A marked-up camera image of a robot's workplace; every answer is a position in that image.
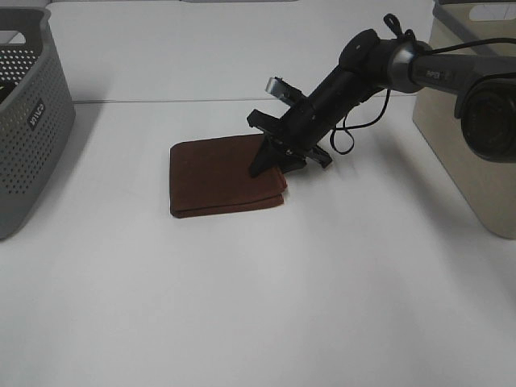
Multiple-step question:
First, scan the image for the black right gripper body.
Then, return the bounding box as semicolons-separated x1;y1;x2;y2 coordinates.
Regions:
247;71;378;168

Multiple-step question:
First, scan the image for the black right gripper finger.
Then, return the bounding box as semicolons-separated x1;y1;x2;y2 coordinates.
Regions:
272;149;306;174
248;136;277;177

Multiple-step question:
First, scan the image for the brown towel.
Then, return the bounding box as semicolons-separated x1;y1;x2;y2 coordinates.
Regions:
169;135;287;218

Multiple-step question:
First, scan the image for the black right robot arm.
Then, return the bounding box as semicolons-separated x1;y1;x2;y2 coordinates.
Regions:
247;29;515;177

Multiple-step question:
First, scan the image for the beige plastic basket grey rim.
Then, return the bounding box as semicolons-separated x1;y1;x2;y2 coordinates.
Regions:
413;1;515;239

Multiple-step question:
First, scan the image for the grey perforated plastic basket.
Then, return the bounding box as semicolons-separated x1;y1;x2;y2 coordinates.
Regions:
1;6;76;239

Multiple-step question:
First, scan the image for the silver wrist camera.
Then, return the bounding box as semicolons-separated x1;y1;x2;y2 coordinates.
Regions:
265;77;305;106

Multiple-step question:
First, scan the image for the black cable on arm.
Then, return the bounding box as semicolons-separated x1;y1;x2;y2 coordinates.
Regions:
329;13;516;156

